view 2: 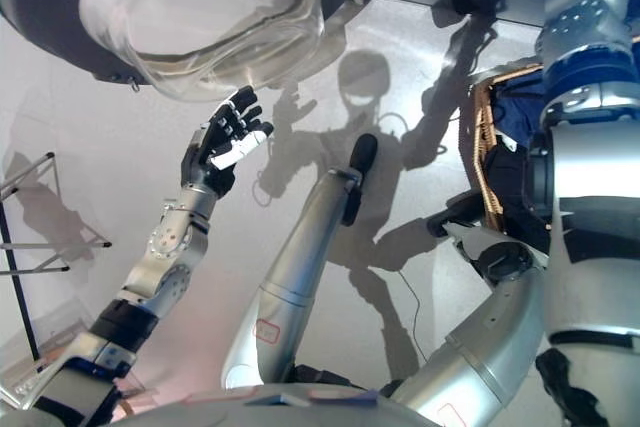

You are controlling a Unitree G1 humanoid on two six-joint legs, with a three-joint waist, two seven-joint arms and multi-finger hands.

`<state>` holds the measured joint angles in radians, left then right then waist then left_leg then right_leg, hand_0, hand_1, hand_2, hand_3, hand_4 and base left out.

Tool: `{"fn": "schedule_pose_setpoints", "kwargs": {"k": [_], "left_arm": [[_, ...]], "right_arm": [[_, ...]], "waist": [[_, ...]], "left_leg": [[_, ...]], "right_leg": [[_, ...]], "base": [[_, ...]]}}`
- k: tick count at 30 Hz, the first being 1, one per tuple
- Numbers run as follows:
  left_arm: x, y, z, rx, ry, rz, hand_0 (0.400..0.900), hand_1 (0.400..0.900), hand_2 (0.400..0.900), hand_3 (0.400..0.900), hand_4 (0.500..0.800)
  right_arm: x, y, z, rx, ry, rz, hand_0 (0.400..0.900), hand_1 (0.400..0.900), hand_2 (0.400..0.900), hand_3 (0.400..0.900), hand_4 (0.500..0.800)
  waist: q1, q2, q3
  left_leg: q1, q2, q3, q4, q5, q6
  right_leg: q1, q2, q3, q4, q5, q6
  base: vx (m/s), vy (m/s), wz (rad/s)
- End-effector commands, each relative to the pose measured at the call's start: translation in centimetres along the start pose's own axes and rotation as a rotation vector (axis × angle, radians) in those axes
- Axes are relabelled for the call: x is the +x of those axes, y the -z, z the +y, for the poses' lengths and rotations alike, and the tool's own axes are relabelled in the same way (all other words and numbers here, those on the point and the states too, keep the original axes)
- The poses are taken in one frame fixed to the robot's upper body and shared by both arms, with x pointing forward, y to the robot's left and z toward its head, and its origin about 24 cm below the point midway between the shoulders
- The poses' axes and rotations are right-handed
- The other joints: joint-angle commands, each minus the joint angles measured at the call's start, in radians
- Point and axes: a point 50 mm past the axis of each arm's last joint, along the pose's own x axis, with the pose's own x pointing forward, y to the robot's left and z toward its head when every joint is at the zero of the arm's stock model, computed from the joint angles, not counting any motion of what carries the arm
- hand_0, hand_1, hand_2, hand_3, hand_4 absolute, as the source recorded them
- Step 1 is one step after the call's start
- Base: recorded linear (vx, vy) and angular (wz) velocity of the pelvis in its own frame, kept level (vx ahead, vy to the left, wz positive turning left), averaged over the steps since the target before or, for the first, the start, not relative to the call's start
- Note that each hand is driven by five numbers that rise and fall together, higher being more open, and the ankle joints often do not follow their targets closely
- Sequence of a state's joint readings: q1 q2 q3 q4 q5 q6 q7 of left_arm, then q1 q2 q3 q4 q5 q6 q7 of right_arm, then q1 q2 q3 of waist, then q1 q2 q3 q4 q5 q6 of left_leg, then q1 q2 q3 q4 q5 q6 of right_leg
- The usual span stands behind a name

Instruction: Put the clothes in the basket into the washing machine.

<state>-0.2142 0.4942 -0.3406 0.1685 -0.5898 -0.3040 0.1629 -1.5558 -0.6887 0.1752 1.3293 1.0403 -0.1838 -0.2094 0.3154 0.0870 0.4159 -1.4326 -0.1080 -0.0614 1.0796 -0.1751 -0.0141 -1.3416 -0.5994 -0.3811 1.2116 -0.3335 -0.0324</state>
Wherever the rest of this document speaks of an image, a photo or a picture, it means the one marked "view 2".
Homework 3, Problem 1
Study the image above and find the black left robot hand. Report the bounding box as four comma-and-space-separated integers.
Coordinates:
180, 87, 275, 197

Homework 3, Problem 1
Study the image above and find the woven wicker laundry basket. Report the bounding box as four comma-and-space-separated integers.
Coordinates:
468, 64, 551, 234

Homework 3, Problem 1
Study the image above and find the silver left robot leg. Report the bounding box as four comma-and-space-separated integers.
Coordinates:
222, 169, 364, 391

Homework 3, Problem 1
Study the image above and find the round glass washer door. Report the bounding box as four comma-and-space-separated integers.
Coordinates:
0, 0, 376, 101

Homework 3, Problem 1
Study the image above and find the black left robot foot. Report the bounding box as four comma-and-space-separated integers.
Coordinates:
341, 134, 379, 227

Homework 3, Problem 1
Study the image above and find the thin metal rod stand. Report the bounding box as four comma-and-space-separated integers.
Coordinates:
0, 150, 114, 364

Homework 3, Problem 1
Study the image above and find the grey robot torso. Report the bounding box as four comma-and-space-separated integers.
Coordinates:
109, 384, 416, 427

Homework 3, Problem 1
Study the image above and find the navy blue garment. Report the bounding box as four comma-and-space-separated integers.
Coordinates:
492, 70, 551, 149

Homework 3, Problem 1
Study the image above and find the thin black floor cable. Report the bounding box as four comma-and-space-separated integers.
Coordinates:
396, 269, 427, 362

